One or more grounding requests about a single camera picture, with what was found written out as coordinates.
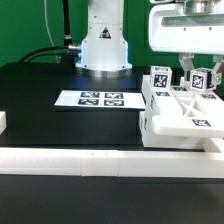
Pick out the thin white cable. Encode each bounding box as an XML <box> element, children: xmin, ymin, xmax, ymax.
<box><xmin>43</xmin><ymin>0</ymin><xmax>62</xmax><ymax>64</ymax></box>

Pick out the white block at left edge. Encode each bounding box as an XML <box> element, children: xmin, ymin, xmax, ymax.
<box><xmin>0</xmin><ymin>111</ymin><xmax>7</xmax><ymax>135</ymax></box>

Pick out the white chair back part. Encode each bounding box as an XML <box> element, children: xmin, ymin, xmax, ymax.
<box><xmin>142</xmin><ymin>75</ymin><xmax>224</xmax><ymax>138</ymax></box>

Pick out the white tagged cube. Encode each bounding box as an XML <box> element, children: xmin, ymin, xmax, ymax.
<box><xmin>190</xmin><ymin>68</ymin><xmax>214</xmax><ymax>92</ymax></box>
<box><xmin>150</xmin><ymin>66</ymin><xmax>172</xmax><ymax>90</ymax></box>

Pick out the white U-shaped fence frame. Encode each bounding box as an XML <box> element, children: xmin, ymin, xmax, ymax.
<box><xmin>0</xmin><ymin>138</ymin><xmax>224</xmax><ymax>178</ymax></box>

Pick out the white chair seat part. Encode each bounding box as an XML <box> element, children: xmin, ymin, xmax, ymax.
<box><xmin>139</xmin><ymin>111</ymin><xmax>204</xmax><ymax>150</ymax></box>

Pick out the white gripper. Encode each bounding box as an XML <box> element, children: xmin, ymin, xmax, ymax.
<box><xmin>148</xmin><ymin>0</ymin><xmax>224</xmax><ymax>90</ymax></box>

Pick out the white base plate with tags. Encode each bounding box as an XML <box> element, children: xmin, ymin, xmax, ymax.
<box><xmin>55</xmin><ymin>90</ymin><xmax>145</xmax><ymax>110</ymax></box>

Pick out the black cable bundle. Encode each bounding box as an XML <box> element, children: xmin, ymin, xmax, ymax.
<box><xmin>19</xmin><ymin>0</ymin><xmax>83</xmax><ymax>64</ymax></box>

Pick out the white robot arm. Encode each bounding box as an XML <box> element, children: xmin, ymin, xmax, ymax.
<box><xmin>77</xmin><ymin>0</ymin><xmax>224</xmax><ymax>86</ymax></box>

